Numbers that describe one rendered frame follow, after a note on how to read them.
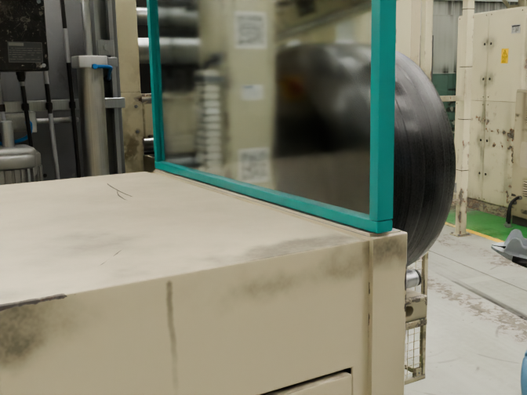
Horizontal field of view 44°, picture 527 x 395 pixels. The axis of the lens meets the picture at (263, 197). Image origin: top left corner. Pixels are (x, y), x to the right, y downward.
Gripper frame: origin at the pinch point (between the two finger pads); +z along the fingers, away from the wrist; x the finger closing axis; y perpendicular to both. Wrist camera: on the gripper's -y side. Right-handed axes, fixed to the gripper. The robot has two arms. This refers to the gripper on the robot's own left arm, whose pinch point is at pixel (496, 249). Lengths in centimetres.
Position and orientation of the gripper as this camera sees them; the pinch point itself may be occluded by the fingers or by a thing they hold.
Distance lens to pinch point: 163.9
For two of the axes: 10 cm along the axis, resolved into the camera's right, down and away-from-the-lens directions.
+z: -9.4, -1.7, 2.9
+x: -3.3, 5.0, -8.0
